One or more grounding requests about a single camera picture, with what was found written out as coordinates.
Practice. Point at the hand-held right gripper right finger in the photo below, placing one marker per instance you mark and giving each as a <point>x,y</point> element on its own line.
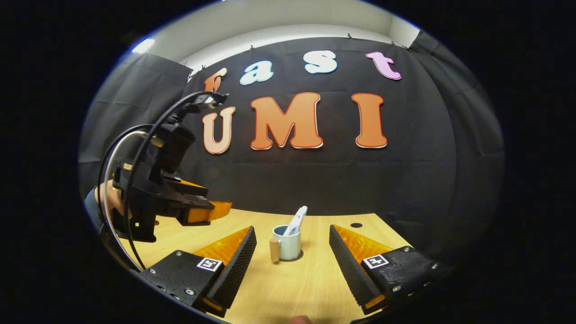
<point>348,270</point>

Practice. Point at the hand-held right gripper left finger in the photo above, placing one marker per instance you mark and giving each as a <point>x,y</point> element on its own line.
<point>236,265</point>

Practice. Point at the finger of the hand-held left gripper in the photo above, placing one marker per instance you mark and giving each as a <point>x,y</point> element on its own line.
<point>216,210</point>
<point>189,189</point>

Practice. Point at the dark brown round coaster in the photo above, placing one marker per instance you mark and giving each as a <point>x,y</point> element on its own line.
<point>302,255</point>

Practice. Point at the white toothpaste tube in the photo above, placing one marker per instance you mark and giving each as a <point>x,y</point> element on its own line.
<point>293,222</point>

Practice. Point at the light wooden desktop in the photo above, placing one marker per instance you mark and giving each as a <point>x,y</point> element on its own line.
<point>292,288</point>

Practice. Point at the black backdrop cloth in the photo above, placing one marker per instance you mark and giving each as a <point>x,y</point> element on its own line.
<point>337,180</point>

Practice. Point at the ceiling light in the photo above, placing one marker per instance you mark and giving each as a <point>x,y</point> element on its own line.
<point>143,45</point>

